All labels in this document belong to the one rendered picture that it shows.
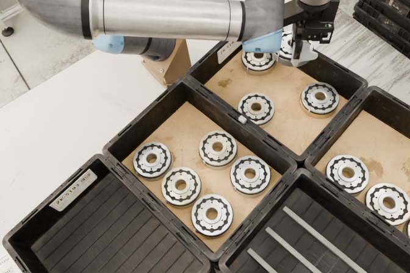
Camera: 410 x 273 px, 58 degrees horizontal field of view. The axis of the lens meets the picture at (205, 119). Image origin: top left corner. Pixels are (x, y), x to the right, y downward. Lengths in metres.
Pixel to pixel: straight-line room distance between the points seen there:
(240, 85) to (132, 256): 0.56
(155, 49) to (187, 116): 0.23
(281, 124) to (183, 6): 0.51
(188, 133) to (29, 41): 1.84
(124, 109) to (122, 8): 0.66
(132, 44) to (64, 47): 1.50
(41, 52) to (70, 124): 1.33
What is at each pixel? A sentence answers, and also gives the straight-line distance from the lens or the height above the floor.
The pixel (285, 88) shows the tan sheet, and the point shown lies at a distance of 1.11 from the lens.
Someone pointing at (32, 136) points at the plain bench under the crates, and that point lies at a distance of 1.37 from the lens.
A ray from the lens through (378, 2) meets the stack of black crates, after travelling 1.91.
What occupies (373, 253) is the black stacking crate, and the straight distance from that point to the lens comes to 0.99.
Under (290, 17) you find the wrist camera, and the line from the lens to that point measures 0.83.
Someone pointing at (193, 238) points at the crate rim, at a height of 0.93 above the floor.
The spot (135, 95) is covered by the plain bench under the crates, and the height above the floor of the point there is 0.70.
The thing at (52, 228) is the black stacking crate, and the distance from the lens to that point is 1.07.
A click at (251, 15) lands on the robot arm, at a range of 0.69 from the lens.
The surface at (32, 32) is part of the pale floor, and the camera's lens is 2.76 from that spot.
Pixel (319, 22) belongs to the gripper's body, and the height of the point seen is 1.13.
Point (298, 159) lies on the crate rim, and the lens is 0.90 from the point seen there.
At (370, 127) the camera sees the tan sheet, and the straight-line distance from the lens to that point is 1.09.
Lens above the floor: 1.76
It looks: 61 degrees down
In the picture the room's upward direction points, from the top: 11 degrees counter-clockwise
